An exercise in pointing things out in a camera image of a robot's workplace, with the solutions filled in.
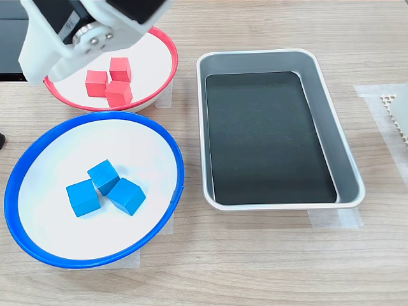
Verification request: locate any red wooden cube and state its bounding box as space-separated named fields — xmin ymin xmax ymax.
xmin=85 ymin=69 xmax=108 ymax=98
xmin=104 ymin=80 xmax=133 ymax=108
xmin=108 ymin=57 xmax=132 ymax=82

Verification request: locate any blue wooden cube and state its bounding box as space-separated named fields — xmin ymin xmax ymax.
xmin=66 ymin=178 xmax=102 ymax=219
xmin=106 ymin=177 xmax=147 ymax=217
xmin=87 ymin=159 xmax=121 ymax=197

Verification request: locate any black glossy panel device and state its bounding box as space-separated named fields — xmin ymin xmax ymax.
xmin=0 ymin=0 xmax=30 ymax=83

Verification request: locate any red-rimmed white plate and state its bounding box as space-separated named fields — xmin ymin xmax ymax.
xmin=43 ymin=25 xmax=179 ymax=113

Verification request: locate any clear tape strip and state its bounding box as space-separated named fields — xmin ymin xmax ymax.
xmin=157 ymin=216 xmax=175 ymax=236
xmin=155 ymin=79 xmax=173 ymax=108
xmin=308 ymin=208 xmax=365 ymax=229
xmin=68 ymin=248 xmax=142 ymax=270

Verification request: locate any blue-rimmed white plate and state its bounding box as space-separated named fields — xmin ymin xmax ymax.
xmin=3 ymin=110 xmax=186 ymax=270

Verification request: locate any black tray mat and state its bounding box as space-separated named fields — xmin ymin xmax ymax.
xmin=205 ymin=71 xmax=338 ymax=206

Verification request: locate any steel tray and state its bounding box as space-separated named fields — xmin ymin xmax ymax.
xmin=196 ymin=48 xmax=367 ymax=212

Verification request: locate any translucent pale sheet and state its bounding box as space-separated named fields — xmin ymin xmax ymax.
xmin=353 ymin=84 xmax=408 ymax=186

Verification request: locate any pale perforated base plate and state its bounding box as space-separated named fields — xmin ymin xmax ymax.
xmin=380 ymin=93 xmax=408 ymax=150

